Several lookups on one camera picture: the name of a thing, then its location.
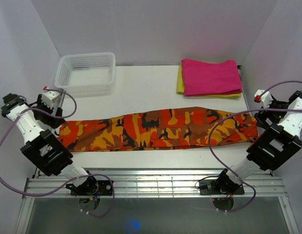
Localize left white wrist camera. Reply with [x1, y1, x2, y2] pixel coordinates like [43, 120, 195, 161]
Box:
[41, 86, 61, 109]

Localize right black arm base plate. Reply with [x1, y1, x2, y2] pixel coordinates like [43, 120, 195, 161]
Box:
[199, 179, 245, 195]

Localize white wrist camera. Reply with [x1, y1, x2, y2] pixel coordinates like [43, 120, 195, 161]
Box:
[254, 90, 273, 108]
[41, 86, 61, 109]

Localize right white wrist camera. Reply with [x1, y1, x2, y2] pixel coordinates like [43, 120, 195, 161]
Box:
[254, 90, 273, 108]

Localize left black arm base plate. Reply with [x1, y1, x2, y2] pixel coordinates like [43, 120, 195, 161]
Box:
[65, 180, 112, 196]

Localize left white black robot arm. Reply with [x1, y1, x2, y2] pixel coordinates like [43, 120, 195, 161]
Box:
[1, 89, 99, 195]

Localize aluminium rail frame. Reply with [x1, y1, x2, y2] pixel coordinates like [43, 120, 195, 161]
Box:
[16, 90, 300, 234]

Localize pink folded towel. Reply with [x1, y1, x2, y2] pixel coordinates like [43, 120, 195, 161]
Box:
[181, 58, 242, 96]

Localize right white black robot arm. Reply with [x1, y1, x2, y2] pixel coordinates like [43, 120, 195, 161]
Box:
[214, 90, 302, 194]

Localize yellow folded towel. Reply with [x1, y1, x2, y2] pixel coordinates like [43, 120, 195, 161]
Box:
[176, 64, 242, 99]

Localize white perforated plastic basket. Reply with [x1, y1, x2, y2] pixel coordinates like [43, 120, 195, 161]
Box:
[55, 53, 116, 93]

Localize orange camouflage trousers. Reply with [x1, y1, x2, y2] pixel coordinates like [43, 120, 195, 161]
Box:
[58, 107, 258, 152]

